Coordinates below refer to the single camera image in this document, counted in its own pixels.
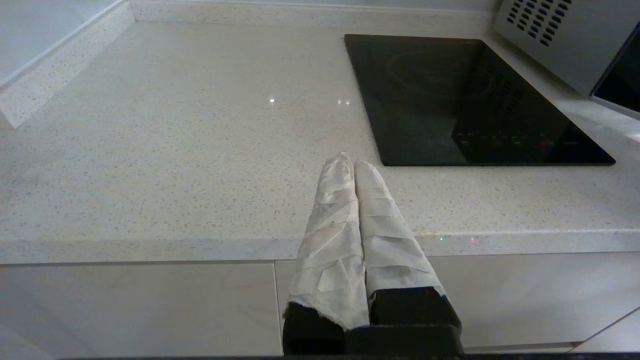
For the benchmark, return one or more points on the black induction cooktop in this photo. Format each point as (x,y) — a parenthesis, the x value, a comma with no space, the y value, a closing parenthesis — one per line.
(450,100)

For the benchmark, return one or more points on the black glass microwave door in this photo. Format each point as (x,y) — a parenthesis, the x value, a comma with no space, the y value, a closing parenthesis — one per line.
(625,80)

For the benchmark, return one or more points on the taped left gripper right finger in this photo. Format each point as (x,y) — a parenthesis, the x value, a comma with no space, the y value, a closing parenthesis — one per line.
(390,240)

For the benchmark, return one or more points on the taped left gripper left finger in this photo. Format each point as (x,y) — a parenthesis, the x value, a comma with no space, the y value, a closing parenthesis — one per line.
(330,250)

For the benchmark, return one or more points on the silver black microwave oven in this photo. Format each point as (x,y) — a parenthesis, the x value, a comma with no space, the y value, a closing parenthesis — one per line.
(565,40)

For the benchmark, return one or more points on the white cabinet drawer front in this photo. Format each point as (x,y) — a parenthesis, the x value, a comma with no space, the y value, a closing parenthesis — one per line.
(620,340)
(525,300)
(150,310)

